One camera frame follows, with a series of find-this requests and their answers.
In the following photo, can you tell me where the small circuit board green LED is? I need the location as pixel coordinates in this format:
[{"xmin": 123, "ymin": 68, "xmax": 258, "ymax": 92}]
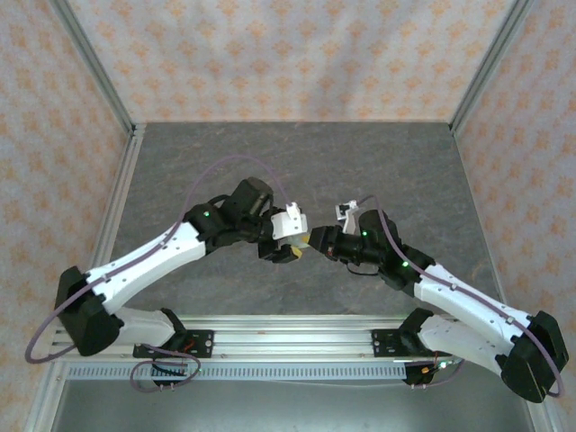
[{"xmin": 420, "ymin": 358, "xmax": 454, "ymax": 377}]

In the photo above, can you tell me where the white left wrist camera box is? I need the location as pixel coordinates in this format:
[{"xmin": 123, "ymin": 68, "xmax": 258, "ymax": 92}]
[{"xmin": 269, "ymin": 202, "xmax": 311, "ymax": 240}]

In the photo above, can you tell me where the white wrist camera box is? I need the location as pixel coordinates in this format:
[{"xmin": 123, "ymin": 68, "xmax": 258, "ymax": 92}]
[
  {"xmin": 269, "ymin": 202, "xmax": 311, "ymax": 240},
  {"xmin": 335, "ymin": 200, "xmax": 362, "ymax": 235}
]

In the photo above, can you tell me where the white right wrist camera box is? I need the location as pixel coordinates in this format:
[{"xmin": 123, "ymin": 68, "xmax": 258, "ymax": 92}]
[{"xmin": 335, "ymin": 200, "xmax": 362, "ymax": 235}]

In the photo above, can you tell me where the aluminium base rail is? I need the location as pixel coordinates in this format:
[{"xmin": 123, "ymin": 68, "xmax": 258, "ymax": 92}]
[{"xmin": 49, "ymin": 313, "xmax": 509, "ymax": 361}]

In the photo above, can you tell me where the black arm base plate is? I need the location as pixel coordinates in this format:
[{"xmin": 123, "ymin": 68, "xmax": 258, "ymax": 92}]
[
  {"xmin": 371, "ymin": 329, "xmax": 406, "ymax": 360},
  {"xmin": 179, "ymin": 329, "xmax": 216, "ymax": 360}
]

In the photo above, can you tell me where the white slotted cable duct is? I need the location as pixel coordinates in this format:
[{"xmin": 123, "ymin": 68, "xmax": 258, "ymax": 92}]
[{"xmin": 62, "ymin": 362, "xmax": 409, "ymax": 383}]

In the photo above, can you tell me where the aluminium side frame rail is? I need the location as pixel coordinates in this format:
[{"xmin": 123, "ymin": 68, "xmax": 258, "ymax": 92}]
[{"xmin": 87, "ymin": 125, "xmax": 148, "ymax": 275}]

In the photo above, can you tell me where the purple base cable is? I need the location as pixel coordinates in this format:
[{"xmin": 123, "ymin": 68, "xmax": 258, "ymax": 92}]
[
  {"xmin": 129, "ymin": 344, "xmax": 203, "ymax": 393},
  {"xmin": 411, "ymin": 353, "xmax": 467, "ymax": 391}
]

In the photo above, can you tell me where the short aluminium frame post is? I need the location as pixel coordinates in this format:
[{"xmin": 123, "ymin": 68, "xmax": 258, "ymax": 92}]
[
  {"xmin": 24, "ymin": 362, "xmax": 64, "ymax": 432},
  {"xmin": 524, "ymin": 395, "xmax": 562, "ymax": 432}
]

